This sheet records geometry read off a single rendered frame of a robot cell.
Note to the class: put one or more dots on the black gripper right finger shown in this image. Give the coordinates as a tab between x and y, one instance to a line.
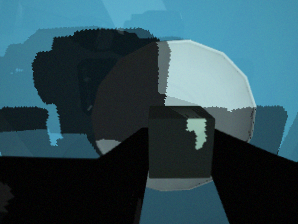
254	185

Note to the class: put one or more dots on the dark green cube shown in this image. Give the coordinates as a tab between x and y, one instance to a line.
180	142

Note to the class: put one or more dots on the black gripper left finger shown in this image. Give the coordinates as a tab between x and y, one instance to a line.
107	190

